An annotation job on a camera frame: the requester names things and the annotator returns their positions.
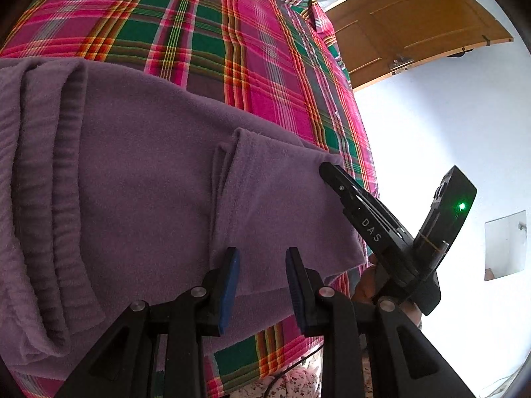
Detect purple fleece pants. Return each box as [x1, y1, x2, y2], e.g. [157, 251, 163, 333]
[1, 58, 364, 379]

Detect floral sleeve right forearm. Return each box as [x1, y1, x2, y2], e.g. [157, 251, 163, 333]
[229, 348, 323, 398]

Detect person right hand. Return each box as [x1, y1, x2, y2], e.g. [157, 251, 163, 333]
[350, 252, 423, 328]

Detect wooden door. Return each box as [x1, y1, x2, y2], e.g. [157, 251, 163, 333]
[327, 0, 514, 90]

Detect pink green plaid bedsheet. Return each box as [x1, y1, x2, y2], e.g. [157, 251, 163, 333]
[1, 0, 377, 397]

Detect white wall panel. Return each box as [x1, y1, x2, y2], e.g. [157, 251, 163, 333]
[484, 210, 527, 281]

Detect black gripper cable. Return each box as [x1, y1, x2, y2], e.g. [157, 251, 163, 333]
[262, 345, 325, 398]

